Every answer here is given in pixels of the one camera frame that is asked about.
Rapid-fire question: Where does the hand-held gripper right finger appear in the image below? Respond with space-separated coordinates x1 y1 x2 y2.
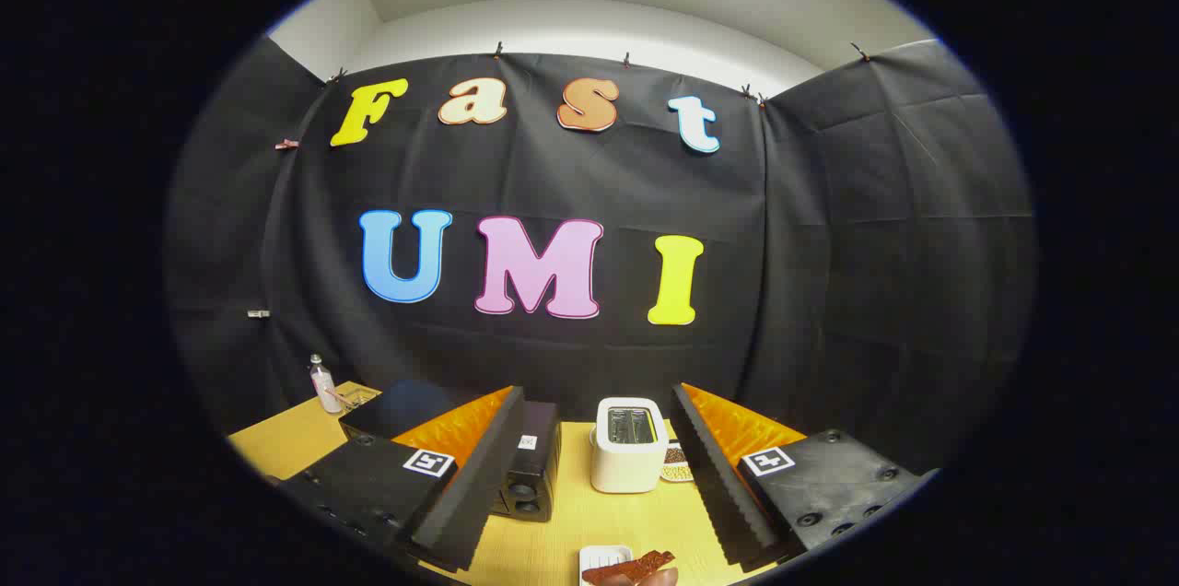
671 382 941 568

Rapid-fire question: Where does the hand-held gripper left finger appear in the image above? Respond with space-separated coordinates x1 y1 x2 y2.
279 386 526 573

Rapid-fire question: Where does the black toaster oven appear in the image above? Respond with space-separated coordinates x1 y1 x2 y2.
338 380 564 523

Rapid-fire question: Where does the reddish-brown meat slice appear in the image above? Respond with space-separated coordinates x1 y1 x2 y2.
582 550 681 586

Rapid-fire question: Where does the white bread toaster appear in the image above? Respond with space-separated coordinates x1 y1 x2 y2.
589 397 670 495

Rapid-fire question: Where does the white divided dish of beans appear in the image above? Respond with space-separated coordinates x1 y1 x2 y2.
660 440 695 484

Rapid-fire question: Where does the white ribbed tray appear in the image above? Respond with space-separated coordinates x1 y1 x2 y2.
578 545 636 586

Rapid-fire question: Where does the clear plastic bottle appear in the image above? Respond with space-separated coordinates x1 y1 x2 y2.
309 353 344 415

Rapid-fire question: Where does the black backdrop cloth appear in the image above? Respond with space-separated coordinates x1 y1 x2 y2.
164 38 1040 478

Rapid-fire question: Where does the row of black cloth clips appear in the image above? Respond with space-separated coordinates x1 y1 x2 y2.
327 40 872 109

